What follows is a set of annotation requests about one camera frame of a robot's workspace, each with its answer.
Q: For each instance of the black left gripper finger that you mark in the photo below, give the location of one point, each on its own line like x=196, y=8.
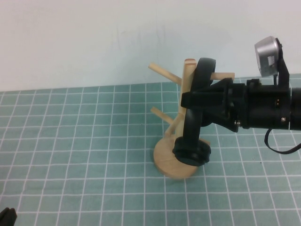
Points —
x=8, y=217

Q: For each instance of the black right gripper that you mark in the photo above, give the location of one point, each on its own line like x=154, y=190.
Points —
x=236, y=103

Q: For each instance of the black over-ear headphones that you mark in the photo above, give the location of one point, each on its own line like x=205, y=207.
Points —
x=192, y=127

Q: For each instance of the wooden branch headphone stand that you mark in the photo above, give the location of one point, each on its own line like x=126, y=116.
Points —
x=164, y=157

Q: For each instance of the teal white-grid tablecloth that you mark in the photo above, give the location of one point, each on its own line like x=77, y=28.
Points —
x=70, y=141

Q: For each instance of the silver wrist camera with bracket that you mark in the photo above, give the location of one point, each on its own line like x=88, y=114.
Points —
x=266, y=55

